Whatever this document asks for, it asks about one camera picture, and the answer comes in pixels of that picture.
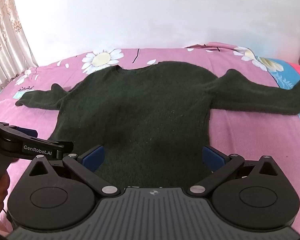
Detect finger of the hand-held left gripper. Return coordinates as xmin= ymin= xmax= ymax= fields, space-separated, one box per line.
xmin=15 ymin=127 xmax=39 ymax=138
xmin=49 ymin=141 xmax=74 ymax=160

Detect person's left hand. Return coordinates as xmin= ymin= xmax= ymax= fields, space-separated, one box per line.
xmin=0 ymin=172 xmax=11 ymax=218

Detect beige patterned curtain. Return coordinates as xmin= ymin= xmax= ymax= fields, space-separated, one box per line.
xmin=0 ymin=0 xmax=39 ymax=91

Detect dark green knit sweater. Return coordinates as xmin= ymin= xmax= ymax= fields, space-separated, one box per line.
xmin=15 ymin=60 xmax=300 ymax=189

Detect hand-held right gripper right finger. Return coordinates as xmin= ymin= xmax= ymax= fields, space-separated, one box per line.
xmin=187 ymin=145 xmax=283 ymax=196

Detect pink floral bed sheet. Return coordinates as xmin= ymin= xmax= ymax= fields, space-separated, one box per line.
xmin=0 ymin=42 xmax=300 ymax=232

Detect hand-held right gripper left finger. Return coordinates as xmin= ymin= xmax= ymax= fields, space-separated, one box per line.
xmin=27 ymin=145 xmax=121 ymax=197

